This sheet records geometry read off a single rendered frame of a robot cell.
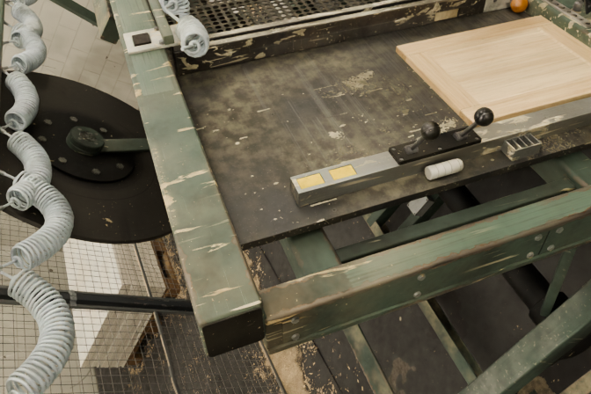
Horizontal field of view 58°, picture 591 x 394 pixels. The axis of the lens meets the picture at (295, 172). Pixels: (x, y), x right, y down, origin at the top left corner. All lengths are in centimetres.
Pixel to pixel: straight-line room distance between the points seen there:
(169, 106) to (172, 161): 18
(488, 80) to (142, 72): 86
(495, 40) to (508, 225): 74
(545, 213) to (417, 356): 197
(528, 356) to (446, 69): 84
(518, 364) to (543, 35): 94
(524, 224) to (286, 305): 46
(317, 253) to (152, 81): 56
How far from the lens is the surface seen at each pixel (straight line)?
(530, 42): 167
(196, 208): 95
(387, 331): 310
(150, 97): 124
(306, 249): 105
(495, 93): 142
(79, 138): 176
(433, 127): 104
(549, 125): 133
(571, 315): 168
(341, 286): 90
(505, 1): 186
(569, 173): 134
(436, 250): 97
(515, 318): 266
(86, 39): 657
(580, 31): 173
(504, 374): 178
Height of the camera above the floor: 232
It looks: 37 degrees down
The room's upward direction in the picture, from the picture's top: 75 degrees counter-clockwise
